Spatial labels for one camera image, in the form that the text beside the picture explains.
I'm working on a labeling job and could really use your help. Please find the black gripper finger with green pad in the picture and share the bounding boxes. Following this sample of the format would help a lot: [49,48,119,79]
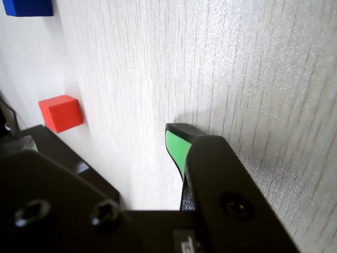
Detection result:
[0,135,137,253]
[165,123,301,253]

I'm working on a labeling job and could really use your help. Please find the red cube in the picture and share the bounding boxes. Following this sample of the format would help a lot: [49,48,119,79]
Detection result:
[38,95,84,134]

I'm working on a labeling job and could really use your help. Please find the blue cube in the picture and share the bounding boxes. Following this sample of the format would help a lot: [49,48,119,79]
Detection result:
[3,0,54,17]

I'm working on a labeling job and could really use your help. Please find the black box inner tray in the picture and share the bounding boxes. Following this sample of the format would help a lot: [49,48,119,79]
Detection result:
[0,91,19,135]

